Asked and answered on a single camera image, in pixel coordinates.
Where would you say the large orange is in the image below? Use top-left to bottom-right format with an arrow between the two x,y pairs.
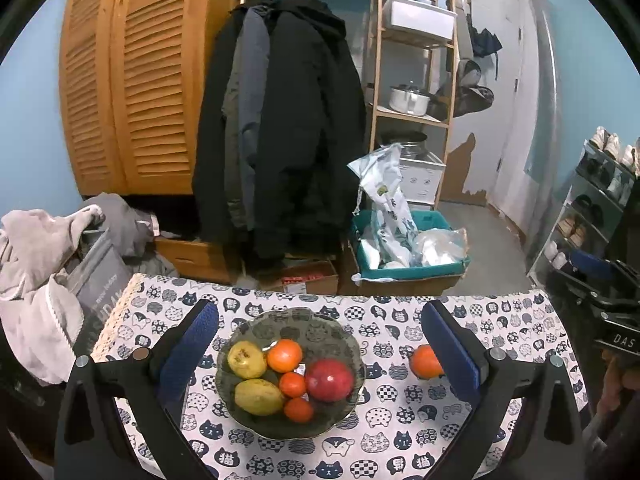
266,339 -> 304,374
410,344 -> 446,380

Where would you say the wooden louvered wardrobe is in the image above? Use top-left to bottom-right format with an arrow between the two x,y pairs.
59,0 -> 242,283

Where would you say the clear plastic bag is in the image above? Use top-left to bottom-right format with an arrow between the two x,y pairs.
410,227 -> 469,267

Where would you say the wooden shelf rack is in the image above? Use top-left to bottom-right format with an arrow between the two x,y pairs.
367,0 -> 462,211

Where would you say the white storage box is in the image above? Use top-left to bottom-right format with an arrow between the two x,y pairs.
386,0 -> 457,44

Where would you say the dark cooking pot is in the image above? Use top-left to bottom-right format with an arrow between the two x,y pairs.
380,130 -> 429,159

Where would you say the brown cardboard box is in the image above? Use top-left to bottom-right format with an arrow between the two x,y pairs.
340,245 -> 464,297

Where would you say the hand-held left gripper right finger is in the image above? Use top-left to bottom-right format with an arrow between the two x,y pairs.
421,299 -> 586,480

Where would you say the person's right hand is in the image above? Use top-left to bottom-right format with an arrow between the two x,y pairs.
597,350 -> 640,413

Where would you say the small tangerine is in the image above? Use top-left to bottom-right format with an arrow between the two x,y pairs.
283,396 -> 315,423
278,371 -> 307,399

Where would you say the printed white plastic bag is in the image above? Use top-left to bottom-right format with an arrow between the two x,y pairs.
347,142 -> 419,268

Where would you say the silver vertical pipe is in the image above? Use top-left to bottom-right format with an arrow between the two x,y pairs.
526,0 -> 562,281

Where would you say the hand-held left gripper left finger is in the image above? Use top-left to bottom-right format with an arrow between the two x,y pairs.
54,299 -> 221,480

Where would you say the group of shoes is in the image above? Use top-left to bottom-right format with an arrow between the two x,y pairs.
542,127 -> 640,271

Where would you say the grey jacket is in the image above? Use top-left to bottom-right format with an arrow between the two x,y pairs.
222,5 -> 275,233

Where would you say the cat-print tablecloth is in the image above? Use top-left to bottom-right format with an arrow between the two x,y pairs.
92,274 -> 591,480

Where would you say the metal shoe rack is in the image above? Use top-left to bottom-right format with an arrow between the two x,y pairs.
527,130 -> 640,302

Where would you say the cardboard box with red packets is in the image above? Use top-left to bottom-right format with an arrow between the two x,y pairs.
260,257 -> 341,296

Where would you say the white pot with lid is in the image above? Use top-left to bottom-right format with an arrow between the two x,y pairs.
389,81 -> 432,117

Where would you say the scalloped glass bowl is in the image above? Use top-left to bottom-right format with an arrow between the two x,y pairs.
215,307 -> 367,441

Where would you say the black hooded coat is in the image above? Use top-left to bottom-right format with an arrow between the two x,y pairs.
252,0 -> 369,262

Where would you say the grey tote bag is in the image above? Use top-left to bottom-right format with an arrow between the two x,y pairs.
65,230 -> 136,356

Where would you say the white door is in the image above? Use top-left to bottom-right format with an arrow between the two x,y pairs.
460,0 -> 537,211

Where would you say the red apple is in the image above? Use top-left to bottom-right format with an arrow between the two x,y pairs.
305,358 -> 355,403

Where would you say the dark hanging bag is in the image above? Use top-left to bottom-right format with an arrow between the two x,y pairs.
440,59 -> 497,119

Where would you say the beige fleece garment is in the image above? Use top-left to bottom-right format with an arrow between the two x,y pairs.
0,208 -> 107,387

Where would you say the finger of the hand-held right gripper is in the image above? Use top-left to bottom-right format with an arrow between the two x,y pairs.
569,250 -> 640,308

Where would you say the white drawer cabinet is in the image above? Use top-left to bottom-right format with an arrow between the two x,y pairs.
397,155 -> 447,206

